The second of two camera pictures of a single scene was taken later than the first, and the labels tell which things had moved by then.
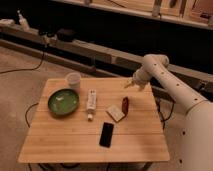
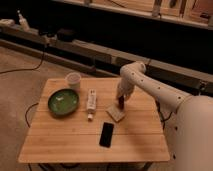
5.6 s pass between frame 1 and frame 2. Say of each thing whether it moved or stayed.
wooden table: stayed
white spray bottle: stayed
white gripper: moved
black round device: stayed
